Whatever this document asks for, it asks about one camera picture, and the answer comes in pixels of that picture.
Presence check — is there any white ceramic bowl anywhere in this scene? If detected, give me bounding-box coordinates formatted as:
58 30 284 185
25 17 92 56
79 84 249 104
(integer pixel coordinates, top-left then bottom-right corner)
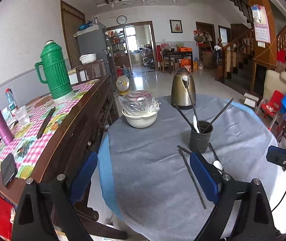
122 109 158 128

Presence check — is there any grey table cloth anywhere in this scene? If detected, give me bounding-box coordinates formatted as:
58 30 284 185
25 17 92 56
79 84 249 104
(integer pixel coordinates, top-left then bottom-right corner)
108 95 277 240

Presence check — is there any white rice cooker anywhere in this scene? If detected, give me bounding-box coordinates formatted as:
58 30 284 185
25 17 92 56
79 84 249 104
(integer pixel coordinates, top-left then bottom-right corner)
79 53 97 64

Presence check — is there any dark chopstick beside cup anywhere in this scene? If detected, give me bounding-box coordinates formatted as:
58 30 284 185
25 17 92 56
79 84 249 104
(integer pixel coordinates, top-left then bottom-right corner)
208 142 220 162

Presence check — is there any short dark chopstick on table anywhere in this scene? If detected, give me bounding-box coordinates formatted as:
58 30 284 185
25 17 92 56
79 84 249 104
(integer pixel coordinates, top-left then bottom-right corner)
177 145 191 155

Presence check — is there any framed flower picture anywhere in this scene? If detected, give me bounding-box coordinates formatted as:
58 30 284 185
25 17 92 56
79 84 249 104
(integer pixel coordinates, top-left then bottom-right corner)
170 20 183 33

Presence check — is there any clear plastic cup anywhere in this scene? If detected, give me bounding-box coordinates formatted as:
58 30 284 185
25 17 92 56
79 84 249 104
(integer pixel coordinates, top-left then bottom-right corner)
15 106 30 127

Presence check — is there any small round fan heater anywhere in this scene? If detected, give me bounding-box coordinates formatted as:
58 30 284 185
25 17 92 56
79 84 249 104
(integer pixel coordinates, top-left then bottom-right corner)
116 75 130 95

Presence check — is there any dark dining table far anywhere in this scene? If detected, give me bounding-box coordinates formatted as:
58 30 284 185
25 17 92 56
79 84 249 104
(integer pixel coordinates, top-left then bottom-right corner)
162 51 193 74

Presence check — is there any beige armchair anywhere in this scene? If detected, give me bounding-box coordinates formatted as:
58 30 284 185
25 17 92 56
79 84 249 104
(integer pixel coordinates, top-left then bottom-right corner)
263 70 286 100

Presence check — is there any plastic water bottle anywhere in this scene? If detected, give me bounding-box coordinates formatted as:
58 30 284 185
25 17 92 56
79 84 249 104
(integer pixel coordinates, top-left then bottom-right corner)
5 88 17 116

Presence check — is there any white spoon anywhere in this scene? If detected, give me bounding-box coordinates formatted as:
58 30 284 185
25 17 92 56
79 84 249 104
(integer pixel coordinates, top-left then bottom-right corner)
193 115 200 133
212 160 223 174

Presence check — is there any green thermos jug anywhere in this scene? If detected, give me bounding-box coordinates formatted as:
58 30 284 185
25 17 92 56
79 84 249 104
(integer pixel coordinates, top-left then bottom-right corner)
35 40 75 104

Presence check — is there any dark grey utensil holder cup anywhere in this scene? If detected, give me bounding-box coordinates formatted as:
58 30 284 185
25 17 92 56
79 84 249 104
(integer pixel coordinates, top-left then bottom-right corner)
189 120 213 153

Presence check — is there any red plastic child chair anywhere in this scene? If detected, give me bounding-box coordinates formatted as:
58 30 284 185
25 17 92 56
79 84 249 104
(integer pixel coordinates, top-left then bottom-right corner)
255 90 284 131

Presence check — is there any grey refrigerator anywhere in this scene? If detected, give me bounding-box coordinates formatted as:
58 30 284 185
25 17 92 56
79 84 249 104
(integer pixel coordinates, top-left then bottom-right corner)
73 23 116 91

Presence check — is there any wall calendar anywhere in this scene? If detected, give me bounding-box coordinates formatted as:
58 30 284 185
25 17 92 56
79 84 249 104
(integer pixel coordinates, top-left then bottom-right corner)
251 5 271 43

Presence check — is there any black smartphone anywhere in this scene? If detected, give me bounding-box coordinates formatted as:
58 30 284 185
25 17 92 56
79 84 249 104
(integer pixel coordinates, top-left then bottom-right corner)
0 153 18 187

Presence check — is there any wooden stair railing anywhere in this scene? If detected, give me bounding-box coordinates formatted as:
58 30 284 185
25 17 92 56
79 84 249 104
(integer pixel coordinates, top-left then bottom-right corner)
217 25 286 82

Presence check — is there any round wall clock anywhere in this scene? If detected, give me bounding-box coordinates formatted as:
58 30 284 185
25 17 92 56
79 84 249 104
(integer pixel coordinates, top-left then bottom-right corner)
116 15 128 25

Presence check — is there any blue table cloth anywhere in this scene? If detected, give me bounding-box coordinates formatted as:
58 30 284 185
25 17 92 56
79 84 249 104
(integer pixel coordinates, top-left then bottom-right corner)
98 132 123 220

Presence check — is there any bronze electric kettle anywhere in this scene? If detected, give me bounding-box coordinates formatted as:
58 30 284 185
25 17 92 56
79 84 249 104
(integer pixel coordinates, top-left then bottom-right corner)
171 67 196 109

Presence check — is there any dark chopsticks pair on sideboard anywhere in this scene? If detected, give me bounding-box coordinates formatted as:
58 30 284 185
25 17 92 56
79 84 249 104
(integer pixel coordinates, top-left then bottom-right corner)
36 107 55 139

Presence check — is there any white chest freezer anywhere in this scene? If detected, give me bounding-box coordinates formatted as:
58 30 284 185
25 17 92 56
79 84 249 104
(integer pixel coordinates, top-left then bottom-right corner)
68 68 87 85

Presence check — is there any white spoon in cup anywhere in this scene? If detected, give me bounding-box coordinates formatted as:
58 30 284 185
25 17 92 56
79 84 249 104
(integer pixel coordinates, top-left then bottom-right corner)
193 115 200 133

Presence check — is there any pink checkered table mat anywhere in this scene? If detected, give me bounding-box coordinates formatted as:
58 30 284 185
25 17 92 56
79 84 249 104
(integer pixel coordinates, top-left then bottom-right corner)
0 79 98 179

